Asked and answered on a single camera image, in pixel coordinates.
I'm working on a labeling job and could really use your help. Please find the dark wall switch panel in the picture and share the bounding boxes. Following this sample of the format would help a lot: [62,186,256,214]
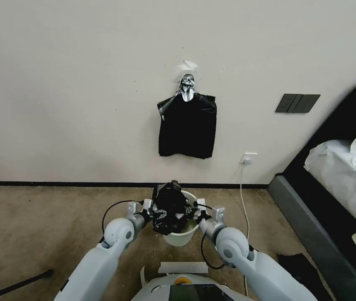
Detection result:
[274,93,321,115]

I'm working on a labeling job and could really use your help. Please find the white robot front shell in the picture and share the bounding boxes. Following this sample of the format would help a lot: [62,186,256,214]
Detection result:
[133,272,246,301]

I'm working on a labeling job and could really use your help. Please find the black bag on floor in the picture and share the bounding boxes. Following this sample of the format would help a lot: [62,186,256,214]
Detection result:
[277,252,319,283]

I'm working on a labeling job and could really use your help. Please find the black bed frame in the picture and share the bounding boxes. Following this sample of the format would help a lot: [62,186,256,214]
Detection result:
[267,72,356,301]

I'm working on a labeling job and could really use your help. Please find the black bags hanging on wall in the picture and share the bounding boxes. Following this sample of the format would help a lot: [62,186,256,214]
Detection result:
[157,73,218,160]

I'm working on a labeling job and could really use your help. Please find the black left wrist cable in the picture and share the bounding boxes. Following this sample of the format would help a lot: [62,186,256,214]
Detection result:
[101,200,144,240]

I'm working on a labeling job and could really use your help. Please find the black rod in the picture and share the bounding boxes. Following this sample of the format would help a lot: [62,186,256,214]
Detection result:
[0,268,55,301]

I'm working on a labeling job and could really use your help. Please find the white tape wall hook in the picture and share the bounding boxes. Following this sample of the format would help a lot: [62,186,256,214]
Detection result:
[174,56,199,84]

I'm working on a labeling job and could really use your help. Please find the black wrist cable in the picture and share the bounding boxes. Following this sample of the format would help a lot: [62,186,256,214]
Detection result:
[101,200,144,240]
[192,203,229,270]

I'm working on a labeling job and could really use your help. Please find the white round trash bin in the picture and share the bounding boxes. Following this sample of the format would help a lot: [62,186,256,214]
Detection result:
[162,190,200,247]

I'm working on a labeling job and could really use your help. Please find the black baseboard strip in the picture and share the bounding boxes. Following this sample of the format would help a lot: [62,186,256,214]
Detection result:
[0,181,272,189]

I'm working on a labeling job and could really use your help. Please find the white duvet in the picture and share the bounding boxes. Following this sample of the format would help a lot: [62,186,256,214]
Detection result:
[303,139,356,227]

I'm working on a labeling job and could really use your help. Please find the white power cable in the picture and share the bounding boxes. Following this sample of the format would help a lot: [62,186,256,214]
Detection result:
[239,162,251,246]

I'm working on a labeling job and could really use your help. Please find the black trash bag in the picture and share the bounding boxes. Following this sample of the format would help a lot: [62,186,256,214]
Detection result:
[151,180,188,236]

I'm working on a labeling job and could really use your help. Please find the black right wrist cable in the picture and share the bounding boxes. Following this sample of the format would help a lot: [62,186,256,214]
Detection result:
[192,203,229,270]

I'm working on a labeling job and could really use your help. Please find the white wall socket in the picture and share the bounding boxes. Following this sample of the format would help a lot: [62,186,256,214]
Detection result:
[239,152,259,166]

